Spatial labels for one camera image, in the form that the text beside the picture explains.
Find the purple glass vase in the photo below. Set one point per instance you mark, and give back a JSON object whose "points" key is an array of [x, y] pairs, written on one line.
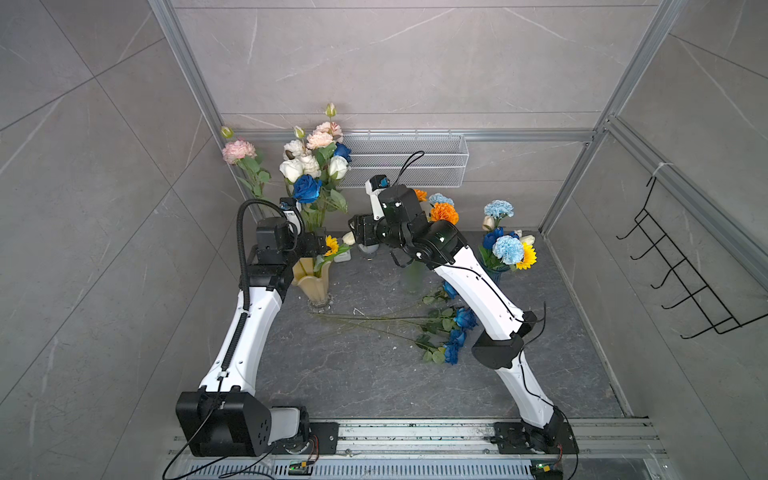
{"points": [[496, 273]]}

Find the cream tulip bud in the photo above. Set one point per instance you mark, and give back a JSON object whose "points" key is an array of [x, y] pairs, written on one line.
{"points": [[349, 239]]}

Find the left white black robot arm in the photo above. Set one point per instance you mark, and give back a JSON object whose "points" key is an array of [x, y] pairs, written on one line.
{"points": [[223, 417]]}

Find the blue rose picked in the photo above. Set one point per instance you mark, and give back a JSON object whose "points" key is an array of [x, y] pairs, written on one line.
{"points": [[445, 293], [429, 341], [449, 319]]}

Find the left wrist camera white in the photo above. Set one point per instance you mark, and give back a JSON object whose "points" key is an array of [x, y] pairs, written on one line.
{"points": [[292, 211]]}

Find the yellow wavy glass vase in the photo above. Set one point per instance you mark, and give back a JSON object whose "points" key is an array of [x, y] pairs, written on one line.
{"points": [[312, 277]]}

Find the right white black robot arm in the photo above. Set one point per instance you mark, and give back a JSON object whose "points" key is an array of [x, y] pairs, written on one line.
{"points": [[398, 220]]}

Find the small yellow sunflower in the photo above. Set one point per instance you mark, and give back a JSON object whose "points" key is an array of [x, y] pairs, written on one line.
{"points": [[332, 246]]}

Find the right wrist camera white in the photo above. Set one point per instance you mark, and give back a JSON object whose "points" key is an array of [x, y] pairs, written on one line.
{"points": [[374, 187]]}

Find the light blue carnation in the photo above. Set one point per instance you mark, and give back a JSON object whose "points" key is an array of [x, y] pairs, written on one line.
{"points": [[508, 249], [499, 209]]}

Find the light blue carnation lower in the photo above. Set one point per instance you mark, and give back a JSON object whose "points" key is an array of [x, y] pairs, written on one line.
{"points": [[508, 249]]}

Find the blue rose top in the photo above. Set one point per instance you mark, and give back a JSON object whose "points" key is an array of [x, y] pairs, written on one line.
{"points": [[343, 151]]}

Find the clear green glass vase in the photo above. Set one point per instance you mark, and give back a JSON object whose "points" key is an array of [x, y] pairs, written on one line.
{"points": [[414, 275]]}

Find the pink rose middle left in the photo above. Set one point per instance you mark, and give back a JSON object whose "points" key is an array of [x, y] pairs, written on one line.
{"points": [[237, 150]]}

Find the white rose tall stem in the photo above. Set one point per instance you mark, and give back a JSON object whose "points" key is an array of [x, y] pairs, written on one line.
{"points": [[337, 167]]}

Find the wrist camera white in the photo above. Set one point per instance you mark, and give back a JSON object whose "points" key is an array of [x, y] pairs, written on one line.
{"points": [[374, 187], [292, 211]]}

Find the metal base rail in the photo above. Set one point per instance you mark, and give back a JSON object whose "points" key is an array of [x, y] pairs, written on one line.
{"points": [[618, 448]]}

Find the peach rose pair top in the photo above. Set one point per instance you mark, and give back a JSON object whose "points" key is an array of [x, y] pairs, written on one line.
{"points": [[324, 134]]}

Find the yellow sunflower purple vase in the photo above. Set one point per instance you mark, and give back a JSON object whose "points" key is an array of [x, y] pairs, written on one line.
{"points": [[529, 257]]}

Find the small white rose left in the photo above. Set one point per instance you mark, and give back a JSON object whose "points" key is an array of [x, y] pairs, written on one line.
{"points": [[294, 150]]}

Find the light blue carnation middle vase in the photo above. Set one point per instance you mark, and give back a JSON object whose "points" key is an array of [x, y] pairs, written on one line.
{"points": [[438, 198]]}

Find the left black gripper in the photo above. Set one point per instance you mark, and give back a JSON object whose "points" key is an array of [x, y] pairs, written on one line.
{"points": [[305, 242]]}

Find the small white plastic bracket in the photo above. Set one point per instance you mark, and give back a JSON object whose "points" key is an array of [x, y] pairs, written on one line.
{"points": [[342, 257]]}

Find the light blue carnation upper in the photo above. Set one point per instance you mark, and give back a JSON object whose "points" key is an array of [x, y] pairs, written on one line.
{"points": [[499, 209]]}

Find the orange carnation large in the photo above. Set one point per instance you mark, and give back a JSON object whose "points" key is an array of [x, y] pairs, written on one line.
{"points": [[444, 212]]}

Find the small grey round vase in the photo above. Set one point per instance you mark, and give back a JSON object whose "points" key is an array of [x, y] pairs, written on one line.
{"points": [[368, 249]]}

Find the black wire hook rack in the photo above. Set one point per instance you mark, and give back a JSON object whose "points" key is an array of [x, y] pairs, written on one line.
{"points": [[718, 317]]}

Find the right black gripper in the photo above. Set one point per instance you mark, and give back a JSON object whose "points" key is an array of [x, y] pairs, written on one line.
{"points": [[365, 232]]}

